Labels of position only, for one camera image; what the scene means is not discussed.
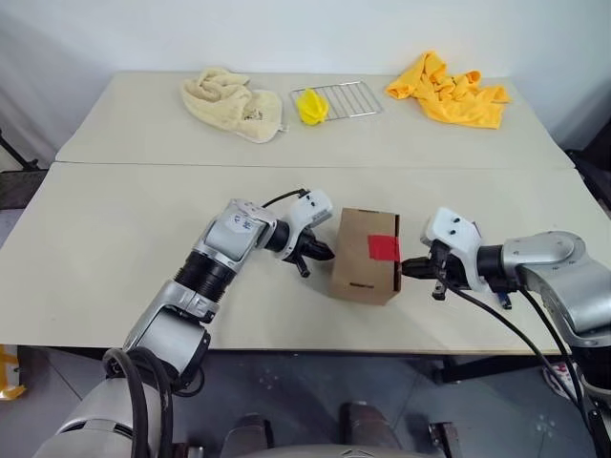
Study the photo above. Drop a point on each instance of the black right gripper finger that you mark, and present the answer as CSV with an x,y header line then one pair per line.
x,y
417,273
416,263

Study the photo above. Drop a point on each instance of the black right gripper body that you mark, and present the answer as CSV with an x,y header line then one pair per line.
x,y
441,268

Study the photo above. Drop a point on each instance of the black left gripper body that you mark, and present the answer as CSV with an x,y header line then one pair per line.
x,y
303,248

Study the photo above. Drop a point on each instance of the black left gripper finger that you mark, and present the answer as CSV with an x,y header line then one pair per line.
x,y
323,245
324,256

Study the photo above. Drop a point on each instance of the brown cardboard box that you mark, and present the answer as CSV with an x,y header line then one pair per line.
x,y
358,262

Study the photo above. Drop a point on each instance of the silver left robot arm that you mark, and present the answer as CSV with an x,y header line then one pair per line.
x,y
229,238

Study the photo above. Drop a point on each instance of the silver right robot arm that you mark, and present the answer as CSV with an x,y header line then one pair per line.
x,y
549,253

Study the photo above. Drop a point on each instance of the red tape seal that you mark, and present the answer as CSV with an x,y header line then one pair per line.
x,y
382,248

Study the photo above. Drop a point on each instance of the yellow silicone glove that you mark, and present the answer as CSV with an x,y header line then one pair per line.
x,y
312,107

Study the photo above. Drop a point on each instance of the yellow orange crumpled shirt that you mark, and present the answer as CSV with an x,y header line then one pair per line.
x,y
458,107

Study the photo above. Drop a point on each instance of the red white patterned object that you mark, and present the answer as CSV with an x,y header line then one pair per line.
x,y
562,378

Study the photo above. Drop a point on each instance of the cream crumpled towel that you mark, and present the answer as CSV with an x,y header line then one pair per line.
x,y
219,105

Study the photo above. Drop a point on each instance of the black office chair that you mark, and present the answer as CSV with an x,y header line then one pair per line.
x,y
596,181

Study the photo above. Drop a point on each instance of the yellow floor object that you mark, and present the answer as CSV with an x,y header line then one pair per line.
x,y
8,377

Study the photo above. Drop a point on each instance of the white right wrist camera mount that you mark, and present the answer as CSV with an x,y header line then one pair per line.
x,y
453,234

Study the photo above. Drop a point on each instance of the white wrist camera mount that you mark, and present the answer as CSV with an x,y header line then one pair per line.
x,y
453,234
310,207

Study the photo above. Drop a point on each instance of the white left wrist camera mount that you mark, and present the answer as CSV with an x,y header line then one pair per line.
x,y
310,207

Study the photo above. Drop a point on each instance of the black table frame bar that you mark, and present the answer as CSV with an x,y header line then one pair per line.
x,y
491,368

